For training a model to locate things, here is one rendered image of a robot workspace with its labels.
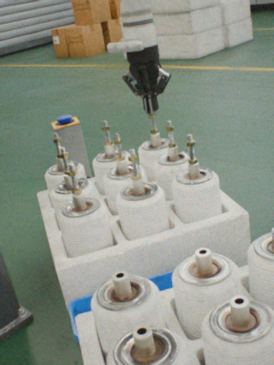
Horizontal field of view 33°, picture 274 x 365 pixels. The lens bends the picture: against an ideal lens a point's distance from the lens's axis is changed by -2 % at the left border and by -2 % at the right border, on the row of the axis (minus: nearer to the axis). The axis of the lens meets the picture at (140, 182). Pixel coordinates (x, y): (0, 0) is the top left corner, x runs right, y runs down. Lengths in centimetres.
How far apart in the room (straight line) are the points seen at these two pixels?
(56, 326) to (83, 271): 20
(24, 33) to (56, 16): 58
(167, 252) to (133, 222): 9
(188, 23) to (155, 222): 289
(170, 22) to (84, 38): 122
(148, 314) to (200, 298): 7
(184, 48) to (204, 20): 27
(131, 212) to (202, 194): 14
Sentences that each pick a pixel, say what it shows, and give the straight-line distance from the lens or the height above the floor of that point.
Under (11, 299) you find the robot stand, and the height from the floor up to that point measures 7.
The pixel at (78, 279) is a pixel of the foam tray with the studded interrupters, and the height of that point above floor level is 15.
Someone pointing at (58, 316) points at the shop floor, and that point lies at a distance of 106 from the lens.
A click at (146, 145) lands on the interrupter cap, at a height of 25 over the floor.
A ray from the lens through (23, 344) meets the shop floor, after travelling 102.
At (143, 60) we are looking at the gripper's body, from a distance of 107.
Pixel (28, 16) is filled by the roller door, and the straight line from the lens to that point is 674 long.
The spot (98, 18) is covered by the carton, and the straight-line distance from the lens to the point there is 487.
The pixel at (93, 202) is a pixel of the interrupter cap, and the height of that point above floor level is 25.
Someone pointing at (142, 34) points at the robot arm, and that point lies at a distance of 107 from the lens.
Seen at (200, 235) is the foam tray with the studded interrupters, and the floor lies 16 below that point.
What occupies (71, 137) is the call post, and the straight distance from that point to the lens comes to 125.
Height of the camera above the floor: 64
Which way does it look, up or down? 24 degrees down
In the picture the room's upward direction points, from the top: 10 degrees counter-clockwise
